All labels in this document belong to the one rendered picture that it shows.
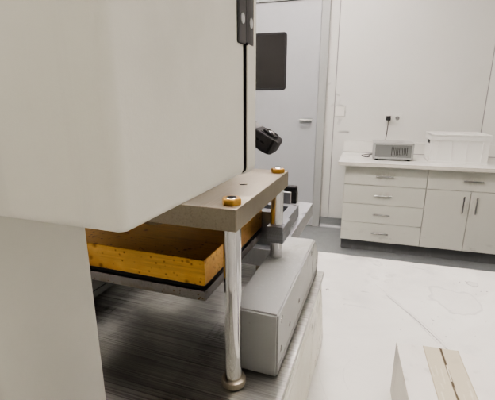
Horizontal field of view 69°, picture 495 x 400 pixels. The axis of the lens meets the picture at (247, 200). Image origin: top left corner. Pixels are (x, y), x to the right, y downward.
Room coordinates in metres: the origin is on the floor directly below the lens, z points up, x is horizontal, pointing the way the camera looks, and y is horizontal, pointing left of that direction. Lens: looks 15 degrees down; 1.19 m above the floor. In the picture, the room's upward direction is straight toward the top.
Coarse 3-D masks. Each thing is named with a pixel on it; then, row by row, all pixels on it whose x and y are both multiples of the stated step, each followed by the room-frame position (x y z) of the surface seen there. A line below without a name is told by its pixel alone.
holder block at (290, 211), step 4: (268, 204) 0.70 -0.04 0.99; (284, 204) 0.70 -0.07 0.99; (288, 204) 0.70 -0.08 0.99; (292, 204) 0.70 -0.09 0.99; (268, 208) 0.70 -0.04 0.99; (284, 208) 0.69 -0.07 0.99; (288, 208) 0.67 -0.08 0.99; (292, 208) 0.67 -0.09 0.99; (296, 208) 0.67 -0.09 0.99; (284, 212) 0.64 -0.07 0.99; (288, 212) 0.64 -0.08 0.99; (292, 212) 0.64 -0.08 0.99; (296, 212) 0.67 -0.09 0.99; (284, 216) 0.62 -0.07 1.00; (288, 216) 0.62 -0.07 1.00; (292, 216) 0.64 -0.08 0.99; (296, 216) 0.67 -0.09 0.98; (292, 220) 0.64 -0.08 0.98; (292, 224) 0.64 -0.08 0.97; (268, 244) 0.54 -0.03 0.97
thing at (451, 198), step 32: (352, 160) 2.82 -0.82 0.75; (384, 160) 2.82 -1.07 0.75; (416, 160) 2.82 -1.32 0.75; (448, 160) 2.68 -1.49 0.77; (480, 160) 2.62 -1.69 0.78; (352, 192) 2.80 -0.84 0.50; (384, 192) 2.73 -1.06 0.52; (416, 192) 2.66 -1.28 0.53; (448, 192) 2.60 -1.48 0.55; (480, 192) 2.54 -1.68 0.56; (352, 224) 2.80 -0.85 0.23; (384, 224) 2.73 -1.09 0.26; (416, 224) 2.66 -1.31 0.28; (448, 224) 2.59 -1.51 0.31; (480, 224) 2.53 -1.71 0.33
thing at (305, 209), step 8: (288, 192) 0.74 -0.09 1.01; (288, 200) 0.74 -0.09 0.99; (304, 208) 0.76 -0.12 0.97; (312, 208) 0.79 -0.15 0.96; (304, 216) 0.70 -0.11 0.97; (296, 224) 0.65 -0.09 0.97; (304, 224) 0.70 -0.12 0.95; (296, 232) 0.63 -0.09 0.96; (256, 248) 0.53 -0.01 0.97; (264, 248) 0.53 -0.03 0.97; (248, 256) 0.54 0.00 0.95; (256, 256) 0.53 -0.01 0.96; (264, 256) 0.53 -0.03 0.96; (256, 264) 0.53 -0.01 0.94
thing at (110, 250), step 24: (96, 240) 0.34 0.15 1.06; (120, 240) 0.34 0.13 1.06; (144, 240) 0.34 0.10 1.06; (168, 240) 0.34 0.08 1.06; (192, 240) 0.34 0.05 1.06; (216, 240) 0.34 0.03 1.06; (96, 264) 0.33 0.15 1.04; (120, 264) 0.32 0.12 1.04; (144, 264) 0.31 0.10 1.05; (168, 264) 0.30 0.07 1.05; (192, 264) 0.30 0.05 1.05; (216, 264) 0.32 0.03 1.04; (144, 288) 0.31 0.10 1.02; (168, 288) 0.30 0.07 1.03; (192, 288) 0.30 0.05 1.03; (216, 288) 0.31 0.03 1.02
